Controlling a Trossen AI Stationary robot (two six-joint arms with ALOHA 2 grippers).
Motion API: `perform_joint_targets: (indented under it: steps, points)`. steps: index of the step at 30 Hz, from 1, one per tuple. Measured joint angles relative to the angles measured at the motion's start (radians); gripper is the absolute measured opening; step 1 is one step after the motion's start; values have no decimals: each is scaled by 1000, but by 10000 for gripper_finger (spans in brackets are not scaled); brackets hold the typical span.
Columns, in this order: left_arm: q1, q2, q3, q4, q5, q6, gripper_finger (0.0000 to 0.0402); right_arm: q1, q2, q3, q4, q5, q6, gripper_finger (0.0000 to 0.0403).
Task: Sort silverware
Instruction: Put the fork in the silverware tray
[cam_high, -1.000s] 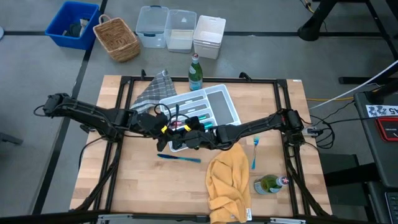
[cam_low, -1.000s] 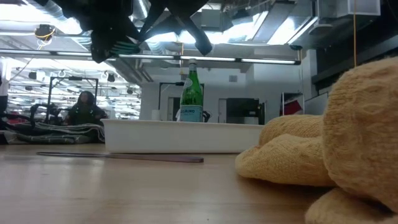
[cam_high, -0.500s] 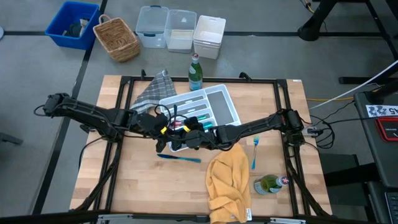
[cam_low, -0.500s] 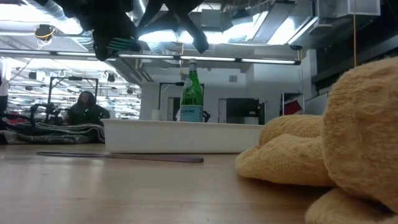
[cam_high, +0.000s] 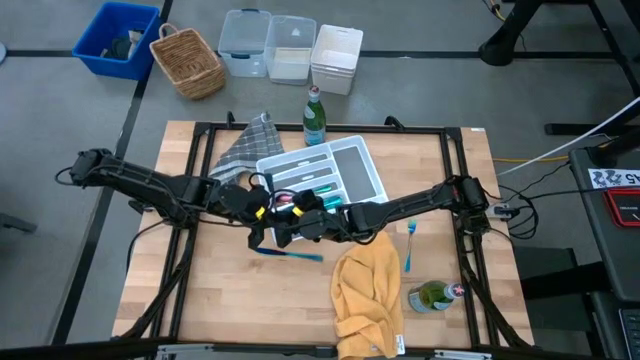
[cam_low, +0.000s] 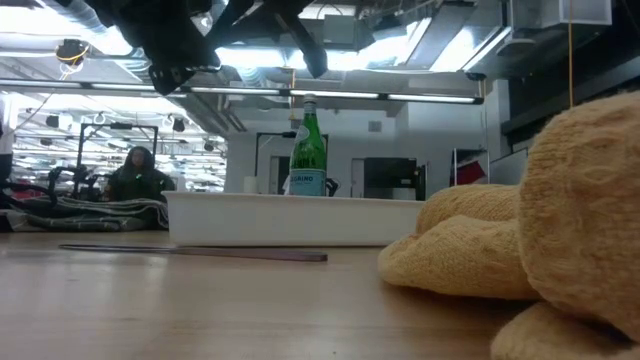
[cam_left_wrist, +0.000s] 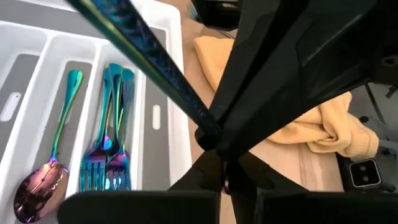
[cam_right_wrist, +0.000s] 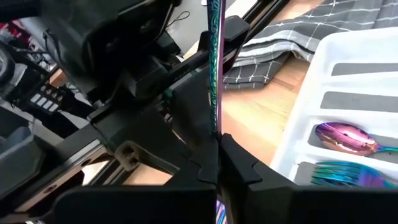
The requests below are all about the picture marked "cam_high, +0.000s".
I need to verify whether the yellow cable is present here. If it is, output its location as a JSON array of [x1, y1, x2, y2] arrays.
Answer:
[[492, 156, 571, 165]]

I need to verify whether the clear plastic bin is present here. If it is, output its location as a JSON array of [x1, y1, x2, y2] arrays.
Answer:
[[264, 14, 318, 86]]

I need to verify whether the black item in bin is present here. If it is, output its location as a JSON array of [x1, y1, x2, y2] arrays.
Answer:
[[101, 36, 133, 62]]

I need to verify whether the white printed sticker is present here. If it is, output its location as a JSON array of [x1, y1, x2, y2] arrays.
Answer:
[[588, 168, 640, 190]]

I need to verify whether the grey checked dish cloth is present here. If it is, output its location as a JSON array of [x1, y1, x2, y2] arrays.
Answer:
[[208, 110, 286, 185]]

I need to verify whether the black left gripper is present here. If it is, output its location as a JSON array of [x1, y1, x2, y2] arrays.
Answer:
[[215, 182, 274, 251]]

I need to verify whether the short silver bracket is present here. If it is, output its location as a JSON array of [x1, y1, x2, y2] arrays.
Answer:
[[432, 349, 494, 360]]

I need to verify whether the iridescent blue knife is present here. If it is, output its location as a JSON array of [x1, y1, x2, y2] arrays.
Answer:
[[255, 246, 325, 263]]

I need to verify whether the wicker basket with handle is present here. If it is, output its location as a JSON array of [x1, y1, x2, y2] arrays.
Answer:
[[149, 22, 227, 101]]

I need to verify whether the yellow terry towel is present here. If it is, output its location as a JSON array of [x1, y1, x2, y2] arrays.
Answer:
[[329, 229, 407, 360]]

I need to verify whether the white plastic bin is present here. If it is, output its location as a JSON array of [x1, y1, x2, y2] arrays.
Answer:
[[309, 23, 365, 97]]

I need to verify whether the iridescent blue fork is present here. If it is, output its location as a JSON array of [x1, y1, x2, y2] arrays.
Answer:
[[403, 218, 419, 274]]

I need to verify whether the clear bin with teal latches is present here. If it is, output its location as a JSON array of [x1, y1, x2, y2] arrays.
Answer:
[[217, 8, 273, 79]]

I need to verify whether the black cable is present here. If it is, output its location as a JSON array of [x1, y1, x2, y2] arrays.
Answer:
[[499, 160, 606, 241]]

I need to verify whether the black floor foot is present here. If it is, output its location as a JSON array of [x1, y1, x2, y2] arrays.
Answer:
[[0, 212, 39, 235]]

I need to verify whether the blue plastic bin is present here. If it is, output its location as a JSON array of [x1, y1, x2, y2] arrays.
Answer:
[[72, 0, 162, 81]]

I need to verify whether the black metal table frame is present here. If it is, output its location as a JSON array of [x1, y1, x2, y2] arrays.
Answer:
[[112, 110, 534, 351]]

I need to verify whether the white cable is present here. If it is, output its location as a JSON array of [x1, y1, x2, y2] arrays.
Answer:
[[497, 96, 640, 176]]

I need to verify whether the red framed device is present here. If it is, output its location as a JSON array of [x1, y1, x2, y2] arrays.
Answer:
[[602, 188, 640, 229]]

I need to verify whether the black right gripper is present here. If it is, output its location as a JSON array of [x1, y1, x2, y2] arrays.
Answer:
[[272, 188, 351, 250]]

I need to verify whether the white item in bin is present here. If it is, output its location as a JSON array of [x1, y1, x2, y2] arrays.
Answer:
[[126, 29, 145, 54]]

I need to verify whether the green bottle with blue label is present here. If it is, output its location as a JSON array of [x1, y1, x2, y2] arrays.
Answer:
[[302, 84, 328, 147]]

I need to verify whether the white cutlery organizer tray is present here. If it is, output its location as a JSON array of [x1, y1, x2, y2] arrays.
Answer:
[[255, 134, 390, 246]]

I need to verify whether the black equipment cart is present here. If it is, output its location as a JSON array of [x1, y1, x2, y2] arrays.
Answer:
[[568, 127, 640, 301]]

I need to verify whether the white power strip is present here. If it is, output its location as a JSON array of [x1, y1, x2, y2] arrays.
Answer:
[[487, 202, 521, 221]]

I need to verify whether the green bottle with red cap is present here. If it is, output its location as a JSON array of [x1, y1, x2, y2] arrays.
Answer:
[[407, 279, 466, 315]]

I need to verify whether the black keyboard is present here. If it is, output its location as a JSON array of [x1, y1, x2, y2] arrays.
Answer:
[[618, 308, 640, 360]]

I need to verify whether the black floor stand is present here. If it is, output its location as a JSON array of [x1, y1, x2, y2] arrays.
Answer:
[[477, 0, 640, 99]]

